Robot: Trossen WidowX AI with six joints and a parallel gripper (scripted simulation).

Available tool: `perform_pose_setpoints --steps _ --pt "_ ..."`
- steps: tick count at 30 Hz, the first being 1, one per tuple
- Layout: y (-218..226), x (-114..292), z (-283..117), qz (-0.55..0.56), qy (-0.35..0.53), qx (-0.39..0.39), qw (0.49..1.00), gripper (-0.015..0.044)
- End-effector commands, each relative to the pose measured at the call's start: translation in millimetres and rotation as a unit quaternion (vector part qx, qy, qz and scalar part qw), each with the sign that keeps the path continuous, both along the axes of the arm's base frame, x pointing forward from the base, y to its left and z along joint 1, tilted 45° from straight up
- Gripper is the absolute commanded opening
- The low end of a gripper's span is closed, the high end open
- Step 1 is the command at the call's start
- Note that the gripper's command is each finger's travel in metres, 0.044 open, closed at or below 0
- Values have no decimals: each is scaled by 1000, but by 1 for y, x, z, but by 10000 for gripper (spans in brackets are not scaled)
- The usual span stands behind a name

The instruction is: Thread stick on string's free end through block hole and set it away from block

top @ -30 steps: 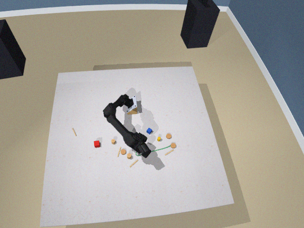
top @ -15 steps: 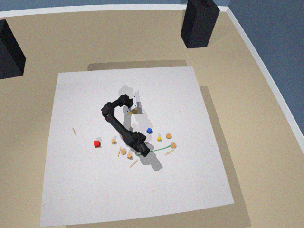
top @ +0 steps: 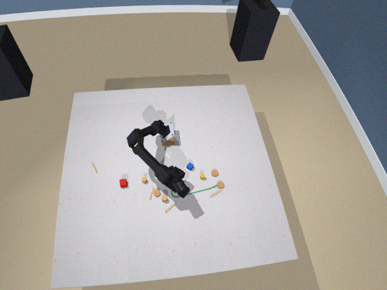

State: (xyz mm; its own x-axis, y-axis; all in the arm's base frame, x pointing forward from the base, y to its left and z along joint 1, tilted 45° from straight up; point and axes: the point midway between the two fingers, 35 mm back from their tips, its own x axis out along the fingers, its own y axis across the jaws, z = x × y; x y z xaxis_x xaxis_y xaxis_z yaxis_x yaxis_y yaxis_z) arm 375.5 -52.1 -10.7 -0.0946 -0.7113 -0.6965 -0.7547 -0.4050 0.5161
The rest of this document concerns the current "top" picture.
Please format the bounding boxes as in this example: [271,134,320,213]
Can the blue cube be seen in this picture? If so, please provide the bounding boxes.
[186,163,194,171]

